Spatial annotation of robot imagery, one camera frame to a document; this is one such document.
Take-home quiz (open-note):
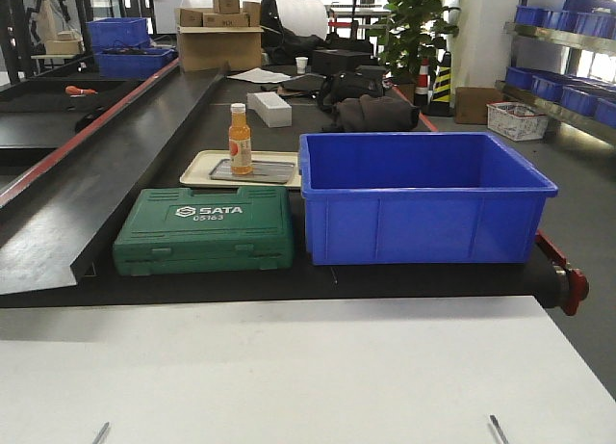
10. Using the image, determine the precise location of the orange white traffic cone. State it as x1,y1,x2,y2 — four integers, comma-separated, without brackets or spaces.
414,58,429,107

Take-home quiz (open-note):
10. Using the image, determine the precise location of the green black screwdriver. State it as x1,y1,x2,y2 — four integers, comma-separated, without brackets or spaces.
92,422,110,444
489,414,509,444

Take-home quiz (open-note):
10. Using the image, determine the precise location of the beige plastic tray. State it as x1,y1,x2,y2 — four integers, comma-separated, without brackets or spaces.
179,150,301,190

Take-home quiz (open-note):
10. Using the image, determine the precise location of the yellow black traffic cone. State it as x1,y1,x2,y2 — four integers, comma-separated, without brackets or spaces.
425,51,452,117

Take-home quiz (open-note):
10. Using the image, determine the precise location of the blue bin on left conveyor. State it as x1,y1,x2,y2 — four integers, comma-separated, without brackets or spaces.
94,48,177,79

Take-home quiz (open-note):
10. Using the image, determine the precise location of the small grey metal tray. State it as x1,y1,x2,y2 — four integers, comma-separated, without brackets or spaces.
209,159,295,184

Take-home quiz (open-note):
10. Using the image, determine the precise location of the white foam block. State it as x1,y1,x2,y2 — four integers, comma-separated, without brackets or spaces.
246,91,293,128

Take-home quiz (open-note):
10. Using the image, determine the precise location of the green SATA tool case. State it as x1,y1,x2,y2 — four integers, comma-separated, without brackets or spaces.
113,186,295,276

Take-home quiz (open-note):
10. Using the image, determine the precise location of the white red basket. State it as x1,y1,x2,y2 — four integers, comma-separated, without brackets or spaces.
486,101,550,142

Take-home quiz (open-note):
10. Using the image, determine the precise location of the brown cardboard box on floor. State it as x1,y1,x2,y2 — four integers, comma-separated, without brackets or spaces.
454,87,504,125

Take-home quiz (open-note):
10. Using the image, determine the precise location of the white paper cup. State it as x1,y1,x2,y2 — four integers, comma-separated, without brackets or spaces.
295,57,308,74

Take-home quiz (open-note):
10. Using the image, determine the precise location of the red conveyor end bracket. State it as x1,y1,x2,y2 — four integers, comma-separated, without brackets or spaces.
535,230,590,316

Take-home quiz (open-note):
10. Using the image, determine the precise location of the large cardboard box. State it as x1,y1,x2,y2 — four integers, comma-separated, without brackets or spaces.
176,26,263,72

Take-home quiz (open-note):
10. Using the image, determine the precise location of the green potted plant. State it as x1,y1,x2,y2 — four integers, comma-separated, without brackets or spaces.
367,0,459,84

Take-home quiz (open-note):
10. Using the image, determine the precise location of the orange juice bottle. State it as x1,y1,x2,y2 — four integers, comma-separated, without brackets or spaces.
228,103,253,175

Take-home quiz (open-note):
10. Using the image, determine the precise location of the large blue plastic bin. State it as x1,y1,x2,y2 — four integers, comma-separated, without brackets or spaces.
298,132,558,265

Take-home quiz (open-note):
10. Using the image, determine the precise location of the dark grey cloth bundle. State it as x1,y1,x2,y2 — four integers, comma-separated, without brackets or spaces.
321,94,421,133

